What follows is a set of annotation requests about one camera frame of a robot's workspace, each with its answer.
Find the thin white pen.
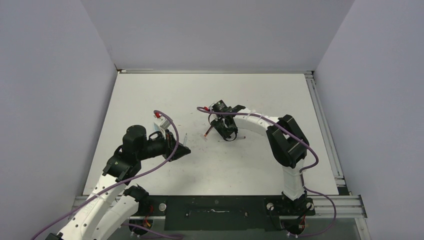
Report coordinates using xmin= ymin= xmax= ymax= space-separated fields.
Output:
xmin=182 ymin=133 xmax=188 ymax=146

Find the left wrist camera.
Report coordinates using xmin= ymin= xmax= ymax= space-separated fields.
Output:
xmin=153 ymin=112 xmax=171 ymax=135

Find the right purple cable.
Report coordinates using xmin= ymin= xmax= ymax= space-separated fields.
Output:
xmin=196 ymin=106 xmax=337 ymax=239

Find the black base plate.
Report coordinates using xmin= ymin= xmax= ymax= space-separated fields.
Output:
xmin=129 ymin=195 xmax=316 ymax=231

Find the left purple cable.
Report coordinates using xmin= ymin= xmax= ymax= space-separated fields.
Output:
xmin=31 ymin=109 xmax=185 ymax=240

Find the purple cable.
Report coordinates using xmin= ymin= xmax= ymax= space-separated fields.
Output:
xmin=31 ymin=109 xmax=185 ymax=240
xmin=196 ymin=106 xmax=337 ymax=239

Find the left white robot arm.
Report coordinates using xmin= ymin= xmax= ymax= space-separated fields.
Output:
xmin=47 ymin=125 xmax=191 ymax=240

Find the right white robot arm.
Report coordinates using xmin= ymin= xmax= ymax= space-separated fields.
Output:
xmin=206 ymin=100 xmax=314 ymax=216

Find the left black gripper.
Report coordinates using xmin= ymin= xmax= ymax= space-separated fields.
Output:
xmin=136 ymin=128 xmax=190 ymax=162

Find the red pen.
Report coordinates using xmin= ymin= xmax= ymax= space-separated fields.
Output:
xmin=203 ymin=125 xmax=213 ymax=138

